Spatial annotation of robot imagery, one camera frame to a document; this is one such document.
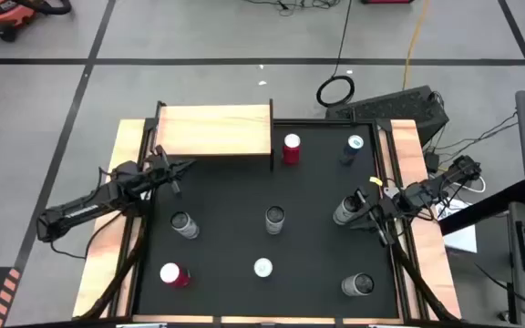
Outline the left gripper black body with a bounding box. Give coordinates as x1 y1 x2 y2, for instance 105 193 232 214
142 153 178 189

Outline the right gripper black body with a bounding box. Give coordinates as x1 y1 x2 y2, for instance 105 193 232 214
373 193 412 224

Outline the silver can with red print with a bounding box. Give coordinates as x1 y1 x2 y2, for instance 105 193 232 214
170 210 201 241

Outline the dark blue can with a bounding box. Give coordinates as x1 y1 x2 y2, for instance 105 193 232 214
338 134 365 166

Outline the red beverage can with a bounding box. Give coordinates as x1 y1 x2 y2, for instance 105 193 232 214
282 132 302 166
159 261 192 289

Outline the black power adapter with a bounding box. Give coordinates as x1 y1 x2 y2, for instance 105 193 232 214
424 151 441 173

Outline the white paper sheet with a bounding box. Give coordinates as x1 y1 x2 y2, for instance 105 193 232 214
435 198 479 254

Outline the black table mat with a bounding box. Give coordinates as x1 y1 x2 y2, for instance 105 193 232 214
134 123 400 320

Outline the black bar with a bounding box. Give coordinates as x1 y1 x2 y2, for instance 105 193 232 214
438 179 525 237

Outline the black computer case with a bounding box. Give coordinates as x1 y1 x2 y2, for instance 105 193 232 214
324 85 450 148

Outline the Red Bull sugarfree can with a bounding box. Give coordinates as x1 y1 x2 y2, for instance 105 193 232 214
252 257 274 279

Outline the orange shop vacuum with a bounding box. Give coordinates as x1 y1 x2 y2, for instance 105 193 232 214
0 0 73 43

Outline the black coiled cable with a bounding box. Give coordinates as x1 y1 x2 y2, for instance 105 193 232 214
315 0 356 108

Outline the yellow cable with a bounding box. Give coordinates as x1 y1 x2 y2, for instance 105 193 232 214
401 0 430 91

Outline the black cable bundle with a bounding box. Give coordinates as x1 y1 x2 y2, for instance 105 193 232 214
243 0 342 17

